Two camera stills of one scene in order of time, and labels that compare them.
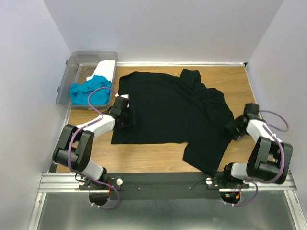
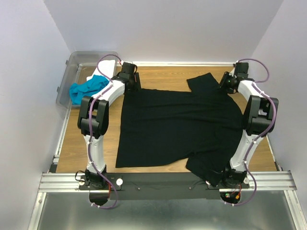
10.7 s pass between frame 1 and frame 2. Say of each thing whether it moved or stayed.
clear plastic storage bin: stayed
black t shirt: moved
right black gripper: moved
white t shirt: stayed
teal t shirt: stayed
